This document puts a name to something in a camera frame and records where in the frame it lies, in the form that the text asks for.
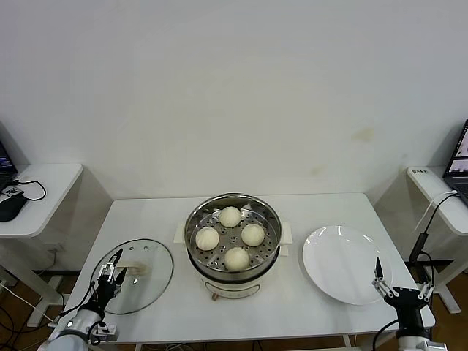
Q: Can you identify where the perforated steel steamer basket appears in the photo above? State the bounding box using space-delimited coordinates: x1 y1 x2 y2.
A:
184 192 283 273

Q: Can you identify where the black floor stand bar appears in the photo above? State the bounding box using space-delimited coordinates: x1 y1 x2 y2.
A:
404 258 456 270

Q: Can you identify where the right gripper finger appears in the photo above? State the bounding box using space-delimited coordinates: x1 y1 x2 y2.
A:
416 281 436 301
371 257 399 298

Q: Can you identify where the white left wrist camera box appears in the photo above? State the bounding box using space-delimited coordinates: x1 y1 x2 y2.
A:
86 320 120 344

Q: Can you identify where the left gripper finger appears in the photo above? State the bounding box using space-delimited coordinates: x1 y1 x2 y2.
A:
97 249 124 282
113 268 129 294

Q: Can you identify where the white round plate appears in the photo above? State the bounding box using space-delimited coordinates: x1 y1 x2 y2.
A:
302 225 394 306

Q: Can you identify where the black mouse cable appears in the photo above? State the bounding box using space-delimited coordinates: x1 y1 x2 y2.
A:
10 178 48 202

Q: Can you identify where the white side table with label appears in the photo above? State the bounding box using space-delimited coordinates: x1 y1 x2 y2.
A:
407 166 468 315

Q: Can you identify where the glass lid with cream handle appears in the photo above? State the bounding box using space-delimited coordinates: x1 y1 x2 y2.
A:
90 238 175 315

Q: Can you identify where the white side table with mouse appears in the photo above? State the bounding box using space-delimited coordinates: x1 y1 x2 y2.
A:
0 162 85 328

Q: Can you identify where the black computer mouse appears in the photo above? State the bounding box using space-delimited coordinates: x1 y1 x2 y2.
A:
0 195 29 223

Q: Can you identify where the laptop with plugged cables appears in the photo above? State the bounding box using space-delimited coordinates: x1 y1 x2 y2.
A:
442 118 468 204

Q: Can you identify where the white flat cable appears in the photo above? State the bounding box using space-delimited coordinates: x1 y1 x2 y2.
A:
412 189 458 235

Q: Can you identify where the laptop beside black mouse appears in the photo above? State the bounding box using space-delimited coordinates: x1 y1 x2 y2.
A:
0 122 20 193

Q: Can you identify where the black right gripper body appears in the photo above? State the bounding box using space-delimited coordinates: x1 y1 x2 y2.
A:
385 288 432 330

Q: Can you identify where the white floor cable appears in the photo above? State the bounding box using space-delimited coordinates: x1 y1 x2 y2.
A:
0 279 59 325

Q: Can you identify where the black cable with adapter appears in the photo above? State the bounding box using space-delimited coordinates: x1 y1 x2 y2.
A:
409 192 460 306

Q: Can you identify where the white steamed baozi bun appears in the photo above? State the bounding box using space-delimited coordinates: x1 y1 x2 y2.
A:
224 246 251 272
241 223 266 247
195 226 221 252
219 206 242 228

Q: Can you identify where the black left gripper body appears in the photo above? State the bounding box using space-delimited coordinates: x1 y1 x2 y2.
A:
94 278 118 312

